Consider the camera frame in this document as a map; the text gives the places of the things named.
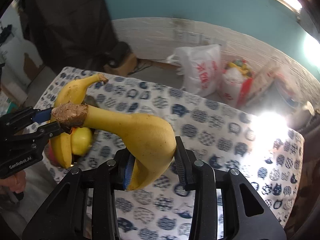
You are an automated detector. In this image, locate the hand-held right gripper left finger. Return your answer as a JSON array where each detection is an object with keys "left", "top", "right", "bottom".
[{"left": 22, "top": 149, "right": 137, "bottom": 240}]

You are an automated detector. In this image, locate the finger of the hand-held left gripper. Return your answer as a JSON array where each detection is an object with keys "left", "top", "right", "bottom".
[
  {"left": 24, "top": 107, "right": 54, "bottom": 128},
  {"left": 15, "top": 121, "right": 64, "bottom": 144}
]

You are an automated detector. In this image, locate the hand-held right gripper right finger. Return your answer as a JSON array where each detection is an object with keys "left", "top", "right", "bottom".
[{"left": 174, "top": 136, "right": 287, "bottom": 240}]

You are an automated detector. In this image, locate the yellow banana thin stem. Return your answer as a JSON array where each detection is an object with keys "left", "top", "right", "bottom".
[{"left": 51, "top": 73, "right": 109, "bottom": 169}]

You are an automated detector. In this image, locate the yellow banana broad brown stem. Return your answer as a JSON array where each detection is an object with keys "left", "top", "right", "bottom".
[{"left": 51, "top": 103, "right": 177, "bottom": 190}]

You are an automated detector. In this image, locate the person's left hand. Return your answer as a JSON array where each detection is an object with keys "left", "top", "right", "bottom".
[{"left": 0, "top": 169, "right": 27, "bottom": 202}]

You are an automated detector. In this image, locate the small red apple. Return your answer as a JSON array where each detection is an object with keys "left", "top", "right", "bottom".
[{"left": 47, "top": 140, "right": 63, "bottom": 167}]

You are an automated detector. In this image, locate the large yellow-green pear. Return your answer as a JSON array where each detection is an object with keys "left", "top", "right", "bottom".
[{"left": 71, "top": 127, "right": 93, "bottom": 155}]

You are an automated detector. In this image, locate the cat print tablecloth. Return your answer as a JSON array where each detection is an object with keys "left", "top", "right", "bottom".
[{"left": 34, "top": 66, "right": 305, "bottom": 240}]

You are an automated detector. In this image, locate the dark curtain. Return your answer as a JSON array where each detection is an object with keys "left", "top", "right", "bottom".
[{"left": 20, "top": 0, "right": 118, "bottom": 75}]

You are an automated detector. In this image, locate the cardboard box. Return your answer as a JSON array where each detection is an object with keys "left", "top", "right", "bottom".
[{"left": 104, "top": 54, "right": 140, "bottom": 77}]

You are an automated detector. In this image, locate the colourful plastic bag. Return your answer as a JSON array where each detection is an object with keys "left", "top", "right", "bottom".
[{"left": 220, "top": 59, "right": 260, "bottom": 108}]

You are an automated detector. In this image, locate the white plastic bag red print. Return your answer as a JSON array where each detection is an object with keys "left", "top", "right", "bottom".
[{"left": 166, "top": 44, "right": 222, "bottom": 97}]

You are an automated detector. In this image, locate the clear plastic bag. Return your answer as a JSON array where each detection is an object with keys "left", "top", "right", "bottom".
[{"left": 260, "top": 65, "right": 300, "bottom": 105}]

